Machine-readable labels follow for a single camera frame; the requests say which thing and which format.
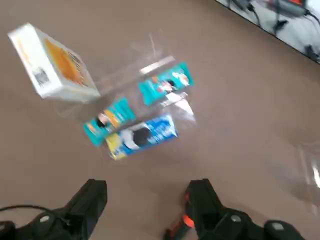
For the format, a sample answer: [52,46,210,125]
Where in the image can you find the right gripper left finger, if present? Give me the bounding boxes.
[0,178,109,240]

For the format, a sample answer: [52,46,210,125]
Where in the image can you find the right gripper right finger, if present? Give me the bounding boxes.
[188,177,307,240]

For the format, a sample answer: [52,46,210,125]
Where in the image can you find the orange black barcode scanner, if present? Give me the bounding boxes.
[163,188,201,240]

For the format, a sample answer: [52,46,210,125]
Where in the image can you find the plain black cable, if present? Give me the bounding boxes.
[0,204,47,213]

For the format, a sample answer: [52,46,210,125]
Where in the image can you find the teal snack packet cartoon girl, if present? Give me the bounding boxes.
[137,61,196,107]

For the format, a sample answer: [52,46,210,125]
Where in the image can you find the white yellow cookie box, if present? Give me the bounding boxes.
[6,22,101,103]

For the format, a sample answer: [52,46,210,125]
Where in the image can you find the blue Oreo cookie box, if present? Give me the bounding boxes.
[104,113,180,161]

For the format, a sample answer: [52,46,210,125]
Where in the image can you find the teal snack packet orange print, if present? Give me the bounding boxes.
[82,97,137,147]

